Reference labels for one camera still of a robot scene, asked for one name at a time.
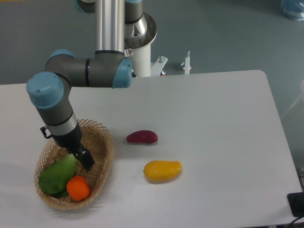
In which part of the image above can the green bok choy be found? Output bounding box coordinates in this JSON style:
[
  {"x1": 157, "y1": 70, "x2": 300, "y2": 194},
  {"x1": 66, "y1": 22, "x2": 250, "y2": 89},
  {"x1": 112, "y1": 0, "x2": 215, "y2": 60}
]
[{"x1": 38, "y1": 154, "x2": 78, "y2": 198}]

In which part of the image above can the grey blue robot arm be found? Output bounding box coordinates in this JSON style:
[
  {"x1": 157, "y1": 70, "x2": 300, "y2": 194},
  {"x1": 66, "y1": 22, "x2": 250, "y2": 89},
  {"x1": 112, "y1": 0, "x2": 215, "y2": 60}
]
[{"x1": 26, "y1": 0, "x2": 143, "y2": 171}]

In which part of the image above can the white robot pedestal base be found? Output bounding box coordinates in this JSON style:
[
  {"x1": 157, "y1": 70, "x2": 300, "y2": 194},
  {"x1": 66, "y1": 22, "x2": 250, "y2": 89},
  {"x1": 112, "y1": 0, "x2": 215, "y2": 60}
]
[{"x1": 123, "y1": 13, "x2": 192, "y2": 78}]

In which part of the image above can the yellow mango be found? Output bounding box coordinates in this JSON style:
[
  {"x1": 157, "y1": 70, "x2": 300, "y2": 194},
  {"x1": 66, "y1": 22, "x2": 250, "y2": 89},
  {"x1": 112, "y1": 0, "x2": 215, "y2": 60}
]
[{"x1": 143, "y1": 160, "x2": 182, "y2": 183}]

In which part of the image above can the purple sweet potato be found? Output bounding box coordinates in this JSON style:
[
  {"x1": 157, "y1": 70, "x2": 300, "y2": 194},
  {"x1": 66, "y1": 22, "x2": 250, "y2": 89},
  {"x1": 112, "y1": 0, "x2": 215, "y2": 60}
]
[{"x1": 126, "y1": 130, "x2": 158, "y2": 144}]

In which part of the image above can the black device at edge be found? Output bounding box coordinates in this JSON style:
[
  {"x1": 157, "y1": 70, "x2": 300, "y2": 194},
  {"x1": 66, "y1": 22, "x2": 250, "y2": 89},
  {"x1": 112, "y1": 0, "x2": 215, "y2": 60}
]
[{"x1": 287, "y1": 192, "x2": 304, "y2": 217}]

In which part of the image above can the woven wicker basket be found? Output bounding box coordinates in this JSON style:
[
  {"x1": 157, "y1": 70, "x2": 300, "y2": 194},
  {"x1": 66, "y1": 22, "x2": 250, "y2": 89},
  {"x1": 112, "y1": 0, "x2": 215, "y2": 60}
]
[{"x1": 34, "y1": 119, "x2": 114, "y2": 210}]

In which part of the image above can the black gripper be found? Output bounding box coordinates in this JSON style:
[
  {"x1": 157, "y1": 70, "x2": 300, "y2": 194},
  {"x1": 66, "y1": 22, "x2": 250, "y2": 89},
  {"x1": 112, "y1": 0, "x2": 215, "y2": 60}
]
[{"x1": 40, "y1": 123, "x2": 95, "y2": 171}]

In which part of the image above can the blue bag in corner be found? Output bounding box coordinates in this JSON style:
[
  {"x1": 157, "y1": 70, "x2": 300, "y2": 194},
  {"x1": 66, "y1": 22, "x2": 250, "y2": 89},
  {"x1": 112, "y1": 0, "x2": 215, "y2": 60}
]
[{"x1": 281, "y1": 0, "x2": 304, "y2": 21}]

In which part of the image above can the orange fruit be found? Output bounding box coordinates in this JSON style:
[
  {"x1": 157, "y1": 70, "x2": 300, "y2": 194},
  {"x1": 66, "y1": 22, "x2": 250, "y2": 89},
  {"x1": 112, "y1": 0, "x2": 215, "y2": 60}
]
[{"x1": 66, "y1": 175, "x2": 90, "y2": 201}]

